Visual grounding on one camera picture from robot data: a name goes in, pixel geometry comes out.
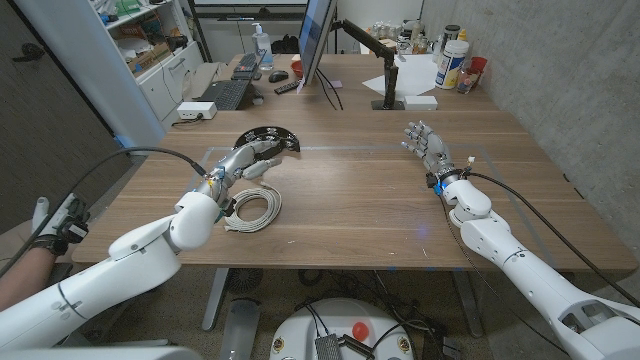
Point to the person's bare forearm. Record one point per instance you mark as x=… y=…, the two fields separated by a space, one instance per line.
x=20 y=280

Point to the white power strip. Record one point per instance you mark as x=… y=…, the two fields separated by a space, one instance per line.
x=196 y=110

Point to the pink sticky note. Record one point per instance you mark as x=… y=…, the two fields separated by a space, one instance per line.
x=335 y=84

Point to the round black fan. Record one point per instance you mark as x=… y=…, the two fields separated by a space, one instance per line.
x=244 y=280

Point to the black bag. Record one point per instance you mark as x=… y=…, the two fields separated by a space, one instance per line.
x=286 y=45

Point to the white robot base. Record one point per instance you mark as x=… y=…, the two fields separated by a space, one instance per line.
x=340 y=320

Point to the white paper sheet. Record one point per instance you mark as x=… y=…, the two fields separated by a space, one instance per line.
x=415 y=75

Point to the black hand tracker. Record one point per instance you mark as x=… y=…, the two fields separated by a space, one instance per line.
x=75 y=227

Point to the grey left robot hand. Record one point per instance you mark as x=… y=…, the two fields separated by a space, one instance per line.
x=232 y=165

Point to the grey floor plate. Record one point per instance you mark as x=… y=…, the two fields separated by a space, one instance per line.
x=240 y=327

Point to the person's white gloved hand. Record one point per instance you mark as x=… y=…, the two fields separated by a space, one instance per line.
x=42 y=220

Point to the clear hand sanitizer bottle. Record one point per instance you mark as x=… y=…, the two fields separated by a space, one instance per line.
x=262 y=50

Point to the large black keyboard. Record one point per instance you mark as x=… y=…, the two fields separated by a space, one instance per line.
x=227 y=94

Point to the black curved metal part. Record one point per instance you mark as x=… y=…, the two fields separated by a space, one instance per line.
x=265 y=134

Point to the grey heatsink box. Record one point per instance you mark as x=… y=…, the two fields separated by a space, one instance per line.
x=328 y=347

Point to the black remote control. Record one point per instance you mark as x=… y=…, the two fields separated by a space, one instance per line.
x=287 y=87

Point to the clear drinking glass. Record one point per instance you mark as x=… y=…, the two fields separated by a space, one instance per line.
x=466 y=81

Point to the flat white box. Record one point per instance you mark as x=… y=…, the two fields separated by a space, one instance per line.
x=420 y=102

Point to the black computer mouse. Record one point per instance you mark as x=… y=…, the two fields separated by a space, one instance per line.
x=278 y=76

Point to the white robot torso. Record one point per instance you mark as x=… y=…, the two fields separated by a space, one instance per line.
x=100 y=354

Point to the red cup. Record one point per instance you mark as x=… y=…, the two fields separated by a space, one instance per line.
x=479 y=64

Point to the grey table leg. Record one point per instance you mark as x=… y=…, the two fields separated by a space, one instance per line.
x=469 y=305
x=215 y=300

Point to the computer monitor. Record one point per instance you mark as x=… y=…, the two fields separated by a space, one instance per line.
x=315 y=35

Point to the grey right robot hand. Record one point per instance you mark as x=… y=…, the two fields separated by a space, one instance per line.
x=436 y=150

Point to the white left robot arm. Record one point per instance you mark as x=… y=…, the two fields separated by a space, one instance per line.
x=125 y=260

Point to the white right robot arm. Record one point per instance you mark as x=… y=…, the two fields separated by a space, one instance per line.
x=525 y=270

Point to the yellow capped bottle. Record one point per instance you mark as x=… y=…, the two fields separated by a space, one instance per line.
x=462 y=35

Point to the white shelf cabinet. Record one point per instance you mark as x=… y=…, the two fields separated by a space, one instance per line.
x=90 y=75

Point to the beige cloth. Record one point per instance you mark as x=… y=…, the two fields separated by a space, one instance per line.
x=205 y=77

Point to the red emergency button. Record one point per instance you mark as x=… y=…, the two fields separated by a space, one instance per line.
x=360 y=331

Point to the cardboard box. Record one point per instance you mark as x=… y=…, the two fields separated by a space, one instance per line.
x=147 y=57

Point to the white wipes canister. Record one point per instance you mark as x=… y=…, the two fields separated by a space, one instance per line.
x=451 y=65

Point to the small black keyboard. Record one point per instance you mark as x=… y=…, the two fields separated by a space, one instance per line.
x=246 y=64

